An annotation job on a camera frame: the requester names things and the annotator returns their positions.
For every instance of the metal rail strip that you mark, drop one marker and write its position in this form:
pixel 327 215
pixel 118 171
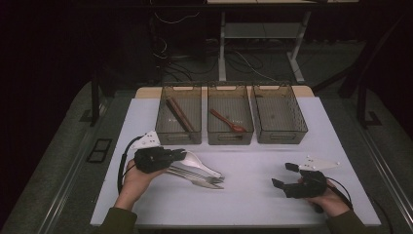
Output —
pixel 389 182
pixel 69 182

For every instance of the brown wooden spoon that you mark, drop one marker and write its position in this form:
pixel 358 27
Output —
pixel 227 122

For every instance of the person's right hand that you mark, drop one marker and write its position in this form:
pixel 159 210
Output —
pixel 331 203

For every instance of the white table sheet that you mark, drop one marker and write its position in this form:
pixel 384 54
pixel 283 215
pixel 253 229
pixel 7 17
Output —
pixel 243 204

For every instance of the person's left hand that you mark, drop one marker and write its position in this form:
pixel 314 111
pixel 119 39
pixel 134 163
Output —
pixel 133 185

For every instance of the brown wooden chopstick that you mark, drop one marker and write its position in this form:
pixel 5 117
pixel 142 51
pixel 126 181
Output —
pixel 181 113
pixel 185 113

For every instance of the translucent brown plastic bin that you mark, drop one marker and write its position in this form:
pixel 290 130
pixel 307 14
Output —
pixel 279 113
pixel 181 94
pixel 229 97

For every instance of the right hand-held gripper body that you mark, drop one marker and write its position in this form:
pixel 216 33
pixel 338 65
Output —
pixel 308 188

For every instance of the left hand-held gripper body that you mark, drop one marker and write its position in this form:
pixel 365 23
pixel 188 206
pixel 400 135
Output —
pixel 151 159

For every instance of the white desk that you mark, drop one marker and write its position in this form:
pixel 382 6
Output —
pixel 221 48

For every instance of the black rectangular frame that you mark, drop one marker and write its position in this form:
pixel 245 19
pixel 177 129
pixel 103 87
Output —
pixel 99 151

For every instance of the white plastic spoon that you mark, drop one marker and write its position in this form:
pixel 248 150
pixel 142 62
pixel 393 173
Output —
pixel 195 161

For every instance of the black metal stand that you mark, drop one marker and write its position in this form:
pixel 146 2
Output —
pixel 361 107
pixel 94 104

